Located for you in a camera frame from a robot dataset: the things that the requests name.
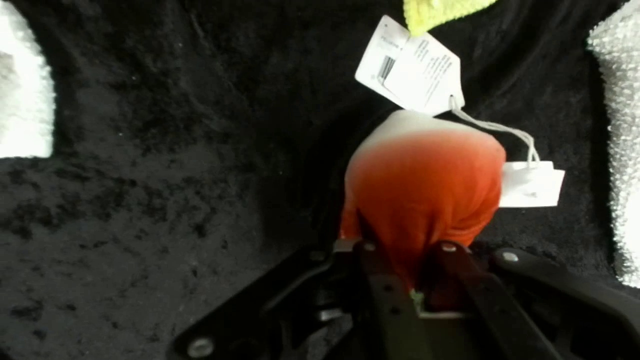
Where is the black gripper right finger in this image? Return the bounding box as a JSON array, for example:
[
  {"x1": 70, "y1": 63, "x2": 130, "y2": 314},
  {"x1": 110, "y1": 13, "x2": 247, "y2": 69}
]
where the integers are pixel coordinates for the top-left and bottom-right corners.
[{"x1": 437, "y1": 242, "x2": 561, "y2": 360}]

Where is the white towel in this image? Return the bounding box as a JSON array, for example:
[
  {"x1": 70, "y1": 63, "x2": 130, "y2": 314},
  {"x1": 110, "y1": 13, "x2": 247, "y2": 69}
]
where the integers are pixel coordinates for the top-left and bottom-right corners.
[{"x1": 0, "y1": 0, "x2": 57, "y2": 159}]

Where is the white cloth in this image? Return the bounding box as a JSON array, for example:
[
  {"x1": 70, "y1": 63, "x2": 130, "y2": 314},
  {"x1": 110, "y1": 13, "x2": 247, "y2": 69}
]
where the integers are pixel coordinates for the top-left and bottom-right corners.
[{"x1": 589, "y1": 0, "x2": 640, "y2": 288}]

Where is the black table cloth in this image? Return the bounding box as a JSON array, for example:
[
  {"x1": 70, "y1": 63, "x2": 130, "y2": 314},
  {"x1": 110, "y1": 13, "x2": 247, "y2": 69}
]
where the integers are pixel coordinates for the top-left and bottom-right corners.
[{"x1": 0, "y1": 0, "x2": 624, "y2": 360}]

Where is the white paper tag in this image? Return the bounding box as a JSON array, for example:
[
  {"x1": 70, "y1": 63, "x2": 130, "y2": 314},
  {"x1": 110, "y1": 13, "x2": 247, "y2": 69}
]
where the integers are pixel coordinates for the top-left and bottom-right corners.
[{"x1": 354, "y1": 16, "x2": 566, "y2": 209}]

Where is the yellow green cloth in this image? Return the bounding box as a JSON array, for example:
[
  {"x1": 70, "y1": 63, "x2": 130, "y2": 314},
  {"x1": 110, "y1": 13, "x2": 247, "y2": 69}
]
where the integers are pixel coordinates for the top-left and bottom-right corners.
[{"x1": 403, "y1": 0, "x2": 496, "y2": 36}]

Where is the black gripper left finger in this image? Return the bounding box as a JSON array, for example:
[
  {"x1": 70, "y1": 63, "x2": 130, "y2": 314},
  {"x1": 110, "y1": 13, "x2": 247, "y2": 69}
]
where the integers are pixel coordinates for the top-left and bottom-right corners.
[{"x1": 354, "y1": 242, "x2": 432, "y2": 360}]

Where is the orange plush carrot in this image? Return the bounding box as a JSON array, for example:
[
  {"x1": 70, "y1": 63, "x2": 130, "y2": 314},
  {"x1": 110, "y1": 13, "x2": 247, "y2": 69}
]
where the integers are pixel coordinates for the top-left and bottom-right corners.
[{"x1": 338, "y1": 111, "x2": 506, "y2": 287}]

